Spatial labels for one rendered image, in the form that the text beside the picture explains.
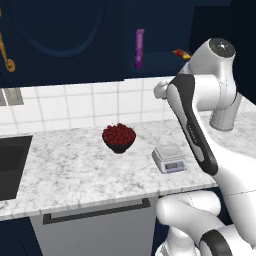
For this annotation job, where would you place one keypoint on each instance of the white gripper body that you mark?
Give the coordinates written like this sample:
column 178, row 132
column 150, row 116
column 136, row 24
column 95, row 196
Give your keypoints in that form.
column 160, row 90

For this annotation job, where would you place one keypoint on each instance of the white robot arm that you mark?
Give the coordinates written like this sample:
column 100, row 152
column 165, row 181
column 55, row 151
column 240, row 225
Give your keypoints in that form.
column 233, row 173

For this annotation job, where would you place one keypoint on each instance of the purple cereal box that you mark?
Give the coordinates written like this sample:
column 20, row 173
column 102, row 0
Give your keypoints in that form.
column 139, row 46

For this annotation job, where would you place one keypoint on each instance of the grey digital scale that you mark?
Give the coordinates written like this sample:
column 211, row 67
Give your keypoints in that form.
column 168, row 156

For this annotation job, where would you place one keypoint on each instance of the navy plain cabinet door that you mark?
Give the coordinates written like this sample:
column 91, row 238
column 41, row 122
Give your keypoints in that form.
column 245, row 26

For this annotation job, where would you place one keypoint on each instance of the navy arched cabinet door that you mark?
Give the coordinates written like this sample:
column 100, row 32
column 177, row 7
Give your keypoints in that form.
column 60, row 40

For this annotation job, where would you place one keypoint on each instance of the navy base cabinet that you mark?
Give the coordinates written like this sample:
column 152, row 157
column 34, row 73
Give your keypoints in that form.
column 16, row 238

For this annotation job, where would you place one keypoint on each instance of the red and yellow packet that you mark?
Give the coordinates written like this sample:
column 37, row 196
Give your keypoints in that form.
column 181, row 53

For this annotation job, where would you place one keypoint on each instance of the red cherries pile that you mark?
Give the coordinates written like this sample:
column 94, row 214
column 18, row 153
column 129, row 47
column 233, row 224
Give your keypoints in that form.
column 118, row 132

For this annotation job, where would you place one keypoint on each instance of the black bowl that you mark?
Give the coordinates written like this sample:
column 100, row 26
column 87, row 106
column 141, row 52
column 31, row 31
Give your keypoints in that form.
column 118, row 146

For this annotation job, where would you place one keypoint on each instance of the grey dishwasher front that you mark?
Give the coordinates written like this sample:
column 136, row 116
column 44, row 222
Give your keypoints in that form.
column 100, row 236

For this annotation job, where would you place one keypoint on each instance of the black sink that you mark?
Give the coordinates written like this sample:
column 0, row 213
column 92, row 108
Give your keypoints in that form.
column 11, row 166

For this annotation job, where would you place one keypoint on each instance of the navy open wall cabinet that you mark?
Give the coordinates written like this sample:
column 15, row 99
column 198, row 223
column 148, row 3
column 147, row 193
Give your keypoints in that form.
column 160, row 33

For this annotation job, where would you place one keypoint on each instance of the grey wall outlet plate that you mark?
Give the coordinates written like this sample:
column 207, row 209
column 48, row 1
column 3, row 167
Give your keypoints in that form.
column 13, row 96

